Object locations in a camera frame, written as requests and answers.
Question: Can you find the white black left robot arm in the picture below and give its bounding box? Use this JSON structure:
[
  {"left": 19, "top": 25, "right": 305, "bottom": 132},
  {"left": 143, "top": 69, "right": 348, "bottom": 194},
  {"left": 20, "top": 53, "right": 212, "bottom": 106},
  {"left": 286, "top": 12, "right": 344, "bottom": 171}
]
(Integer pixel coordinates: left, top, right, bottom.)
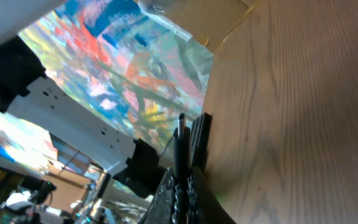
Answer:
[{"left": 0, "top": 37, "right": 165, "bottom": 198}]

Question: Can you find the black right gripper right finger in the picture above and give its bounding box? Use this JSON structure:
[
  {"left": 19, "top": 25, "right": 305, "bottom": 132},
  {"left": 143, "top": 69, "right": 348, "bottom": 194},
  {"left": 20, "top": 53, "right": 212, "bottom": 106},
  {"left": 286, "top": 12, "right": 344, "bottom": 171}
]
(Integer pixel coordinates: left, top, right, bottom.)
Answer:
[{"left": 187, "top": 167, "right": 236, "bottom": 224}]

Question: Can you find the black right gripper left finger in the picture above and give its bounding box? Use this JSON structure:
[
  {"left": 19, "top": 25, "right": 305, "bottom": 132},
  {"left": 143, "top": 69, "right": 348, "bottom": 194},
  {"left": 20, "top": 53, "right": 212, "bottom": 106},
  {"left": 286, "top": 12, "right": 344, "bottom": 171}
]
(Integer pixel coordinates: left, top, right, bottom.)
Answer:
[{"left": 138, "top": 168, "right": 179, "bottom": 224}]

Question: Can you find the colourful abstract painting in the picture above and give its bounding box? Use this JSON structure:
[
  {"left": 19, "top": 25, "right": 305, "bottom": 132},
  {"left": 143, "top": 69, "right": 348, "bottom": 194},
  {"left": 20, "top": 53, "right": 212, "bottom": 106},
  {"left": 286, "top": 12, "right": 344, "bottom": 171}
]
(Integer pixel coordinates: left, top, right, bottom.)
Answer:
[{"left": 0, "top": 0, "right": 213, "bottom": 172}]

